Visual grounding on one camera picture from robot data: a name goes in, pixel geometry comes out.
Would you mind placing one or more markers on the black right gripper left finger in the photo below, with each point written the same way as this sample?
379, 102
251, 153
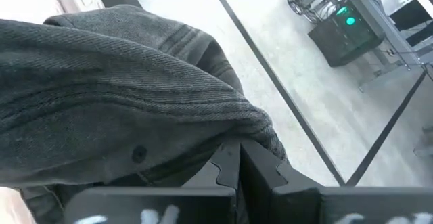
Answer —
223, 170

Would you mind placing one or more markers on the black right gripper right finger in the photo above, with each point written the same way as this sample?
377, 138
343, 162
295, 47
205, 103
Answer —
264, 170

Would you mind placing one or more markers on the dark grey baseball cap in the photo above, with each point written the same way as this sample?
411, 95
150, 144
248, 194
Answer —
101, 99

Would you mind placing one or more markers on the black computer tower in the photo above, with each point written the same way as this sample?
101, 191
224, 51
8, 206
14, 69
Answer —
348, 44

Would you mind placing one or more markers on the grey metal desk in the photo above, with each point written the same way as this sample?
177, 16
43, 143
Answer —
382, 21

